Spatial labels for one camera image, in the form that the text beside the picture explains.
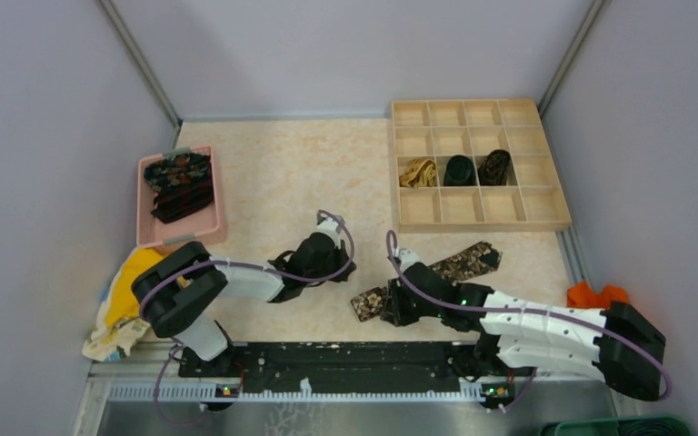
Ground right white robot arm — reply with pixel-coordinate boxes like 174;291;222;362
382;247;673;401

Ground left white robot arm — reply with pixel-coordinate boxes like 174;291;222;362
131;210;356;376

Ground green bin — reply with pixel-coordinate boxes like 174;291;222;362
538;415;693;436

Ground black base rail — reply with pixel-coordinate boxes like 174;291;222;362
177;342;530;394

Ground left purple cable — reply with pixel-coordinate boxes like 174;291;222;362
139;209;357;429

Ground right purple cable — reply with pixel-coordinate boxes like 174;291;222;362
384;229;673;413

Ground rolled brown patterned tie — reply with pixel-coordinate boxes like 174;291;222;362
477;149;511;186

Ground yellow cloth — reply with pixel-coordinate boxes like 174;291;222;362
103;248;164;329

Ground rolled yellow tie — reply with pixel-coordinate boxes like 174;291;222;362
398;158;437;189

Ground orange cloth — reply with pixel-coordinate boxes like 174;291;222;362
566;281;631;309

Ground brown floral patterned tie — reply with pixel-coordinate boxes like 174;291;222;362
350;241;503;322

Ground pink plastic basket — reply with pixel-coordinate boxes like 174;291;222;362
136;145;226;253

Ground dark ties in basket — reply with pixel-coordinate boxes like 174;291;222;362
143;152;214;224

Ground rolled dark green tie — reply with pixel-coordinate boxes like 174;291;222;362
443;155;477;187

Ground purple cable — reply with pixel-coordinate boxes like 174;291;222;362
384;229;673;413
139;209;357;429

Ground white patterned cloth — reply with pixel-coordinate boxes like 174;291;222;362
81;290;150;362

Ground wooden compartment tray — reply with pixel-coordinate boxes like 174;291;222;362
390;98;572;233

